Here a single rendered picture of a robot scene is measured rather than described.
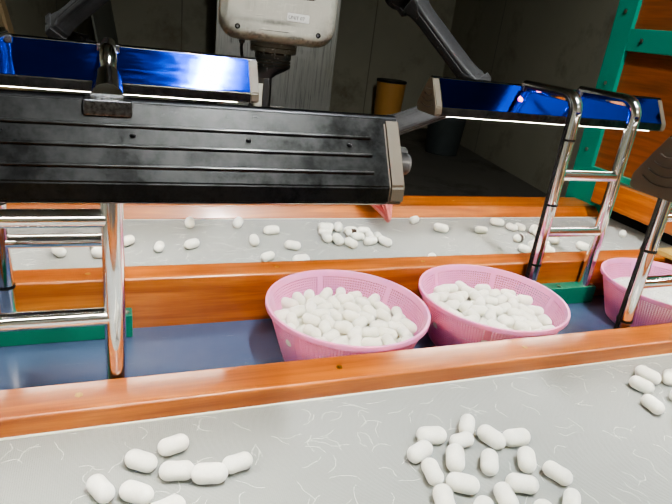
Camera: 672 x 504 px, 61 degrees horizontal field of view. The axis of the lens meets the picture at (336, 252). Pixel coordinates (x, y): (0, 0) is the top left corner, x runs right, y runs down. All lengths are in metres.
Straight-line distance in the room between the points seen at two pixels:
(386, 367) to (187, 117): 0.45
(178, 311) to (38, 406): 0.36
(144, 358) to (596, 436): 0.65
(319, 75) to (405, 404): 5.89
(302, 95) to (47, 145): 6.10
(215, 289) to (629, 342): 0.69
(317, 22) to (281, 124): 1.24
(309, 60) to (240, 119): 6.02
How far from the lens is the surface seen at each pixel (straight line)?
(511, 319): 1.05
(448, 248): 1.32
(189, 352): 0.94
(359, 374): 0.76
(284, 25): 1.70
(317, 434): 0.69
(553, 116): 1.32
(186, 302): 1.00
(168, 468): 0.62
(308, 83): 6.50
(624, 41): 1.91
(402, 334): 0.92
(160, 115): 0.46
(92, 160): 0.45
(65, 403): 0.71
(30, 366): 0.95
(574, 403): 0.87
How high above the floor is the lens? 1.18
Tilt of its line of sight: 22 degrees down
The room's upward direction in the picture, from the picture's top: 7 degrees clockwise
